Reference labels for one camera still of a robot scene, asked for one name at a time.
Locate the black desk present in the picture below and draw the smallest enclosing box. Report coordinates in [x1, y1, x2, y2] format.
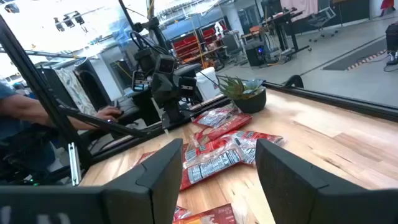
[262, 8, 312, 57]

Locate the pink cloth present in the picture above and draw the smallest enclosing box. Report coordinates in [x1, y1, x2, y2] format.
[279, 0, 319, 21]

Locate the succulent plant in black pot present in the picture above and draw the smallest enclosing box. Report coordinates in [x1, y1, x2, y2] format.
[216, 75, 267, 114]

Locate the black frame post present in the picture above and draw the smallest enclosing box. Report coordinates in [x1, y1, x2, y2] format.
[0, 14, 93, 171]

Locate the white container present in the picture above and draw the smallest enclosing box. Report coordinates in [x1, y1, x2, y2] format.
[195, 67, 221, 101]

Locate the black computer tower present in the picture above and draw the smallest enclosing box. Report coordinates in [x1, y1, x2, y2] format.
[244, 41, 267, 67]

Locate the patterned panel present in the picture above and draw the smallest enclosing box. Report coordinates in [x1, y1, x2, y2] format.
[54, 68, 98, 116]

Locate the red snack packet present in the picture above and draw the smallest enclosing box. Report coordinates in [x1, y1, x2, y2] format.
[173, 203, 238, 224]

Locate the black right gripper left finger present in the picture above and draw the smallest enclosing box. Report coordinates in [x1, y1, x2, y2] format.
[101, 138, 183, 224]

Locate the black rail handle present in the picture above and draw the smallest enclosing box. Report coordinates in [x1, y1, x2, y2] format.
[282, 74, 305, 89]

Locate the person's forearm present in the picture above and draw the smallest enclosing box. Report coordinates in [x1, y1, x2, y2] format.
[0, 93, 100, 131]

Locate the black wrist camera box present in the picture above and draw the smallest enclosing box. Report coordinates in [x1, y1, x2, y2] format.
[154, 54, 176, 75]

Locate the red bin shelf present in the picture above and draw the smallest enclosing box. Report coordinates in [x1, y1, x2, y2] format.
[170, 26, 219, 63]

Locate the grey office chair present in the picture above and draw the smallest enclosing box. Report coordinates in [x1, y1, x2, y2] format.
[307, 0, 340, 43]

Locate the black case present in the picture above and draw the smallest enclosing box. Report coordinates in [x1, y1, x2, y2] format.
[385, 22, 398, 52]

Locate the silver metal bracket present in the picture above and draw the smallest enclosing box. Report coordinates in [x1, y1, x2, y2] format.
[68, 142, 83, 187]

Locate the red popcorn bag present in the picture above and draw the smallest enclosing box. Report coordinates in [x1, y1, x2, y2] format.
[228, 129, 285, 166]
[132, 150, 158, 167]
[198, 113, 253, 142]
[172, 205, 192, 222]

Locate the person's hand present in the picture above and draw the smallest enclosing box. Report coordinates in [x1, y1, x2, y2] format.
[95, 105, 123, 123]

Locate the black frame brace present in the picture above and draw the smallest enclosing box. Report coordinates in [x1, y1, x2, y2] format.
[57, 105, 147, 138]

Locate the clear wrapped popcorn bag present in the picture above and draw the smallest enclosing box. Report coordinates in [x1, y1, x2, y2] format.
[192, 107, 239, 129]

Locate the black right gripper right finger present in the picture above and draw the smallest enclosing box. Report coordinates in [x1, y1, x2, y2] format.
[255, 138, 398, 224]

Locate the grey floor mat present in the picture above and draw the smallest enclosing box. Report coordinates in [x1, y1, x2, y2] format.
[322, 37, 389, 72]

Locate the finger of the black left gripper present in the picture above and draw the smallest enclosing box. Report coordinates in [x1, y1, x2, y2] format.
[172, 101, 188, 123]
[160, 104, 174, 130]

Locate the black ceiling spotlight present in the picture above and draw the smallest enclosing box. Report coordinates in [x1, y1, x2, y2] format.
[72, 11, 86, 26]
[63, 14, 76, 29]
[53, 17, 66, 32]

